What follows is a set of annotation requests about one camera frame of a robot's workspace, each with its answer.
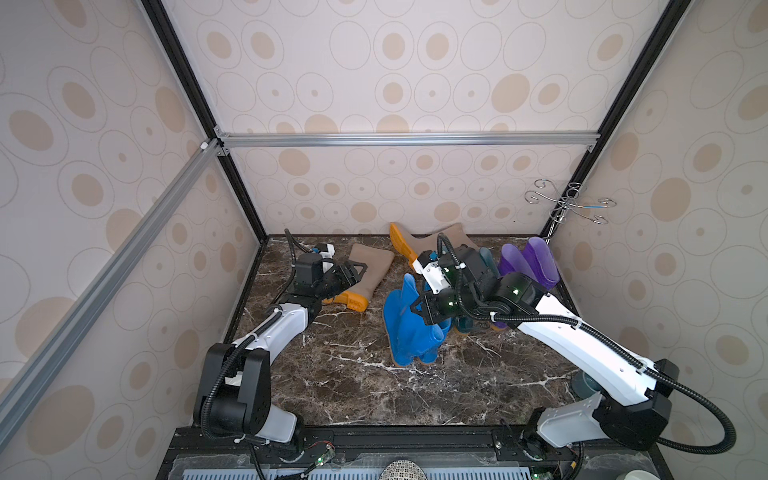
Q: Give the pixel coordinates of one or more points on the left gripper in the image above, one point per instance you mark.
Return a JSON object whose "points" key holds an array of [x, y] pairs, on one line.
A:
{"points": [[354, 278]]}

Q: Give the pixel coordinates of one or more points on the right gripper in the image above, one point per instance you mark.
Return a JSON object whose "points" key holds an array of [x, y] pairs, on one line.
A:
{"points": [[432, 306]]}

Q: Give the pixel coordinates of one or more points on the teal boot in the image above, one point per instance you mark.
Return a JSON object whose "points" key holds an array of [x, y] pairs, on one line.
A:
{"points": [[468, 326]]}

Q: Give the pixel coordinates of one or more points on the purple boot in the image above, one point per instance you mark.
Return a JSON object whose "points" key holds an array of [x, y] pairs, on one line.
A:
{"points": [[512, 260], [541, 261]]}

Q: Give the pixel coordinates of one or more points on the beige boot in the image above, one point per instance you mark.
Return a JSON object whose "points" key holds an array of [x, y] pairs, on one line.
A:
{"points": [[411, 247], [378, 262]]}

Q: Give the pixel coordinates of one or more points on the blue boot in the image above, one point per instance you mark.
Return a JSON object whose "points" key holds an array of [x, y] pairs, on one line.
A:
{"points": [[391, 314], [415, 338]]}

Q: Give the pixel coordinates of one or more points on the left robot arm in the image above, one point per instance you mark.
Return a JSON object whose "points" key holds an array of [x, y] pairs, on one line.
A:
{"points": [[234, 399]]}

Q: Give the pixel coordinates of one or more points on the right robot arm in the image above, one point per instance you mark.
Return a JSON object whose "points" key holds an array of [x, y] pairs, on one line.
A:
{"points": [[630, 407]]}

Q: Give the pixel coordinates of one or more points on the grey-green cup right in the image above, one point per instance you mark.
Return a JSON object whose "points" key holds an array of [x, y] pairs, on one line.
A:
{"points": [[583, 385]]}

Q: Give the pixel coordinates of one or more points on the chrome wire stand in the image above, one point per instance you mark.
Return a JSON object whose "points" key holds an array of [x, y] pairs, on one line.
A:
{"points": [[566, 203]]}

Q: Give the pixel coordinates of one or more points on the horizontal aluminium rail back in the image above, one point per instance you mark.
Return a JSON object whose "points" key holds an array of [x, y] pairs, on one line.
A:
{"points": [[410, 139]]}

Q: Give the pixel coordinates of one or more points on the black base frame front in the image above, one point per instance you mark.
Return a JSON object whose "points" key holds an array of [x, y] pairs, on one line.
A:
{"points": [[439, 452]]}

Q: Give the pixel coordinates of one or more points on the diagonal aluminium rail left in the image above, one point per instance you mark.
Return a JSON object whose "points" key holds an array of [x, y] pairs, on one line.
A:
{"points": [[39, 372]]}

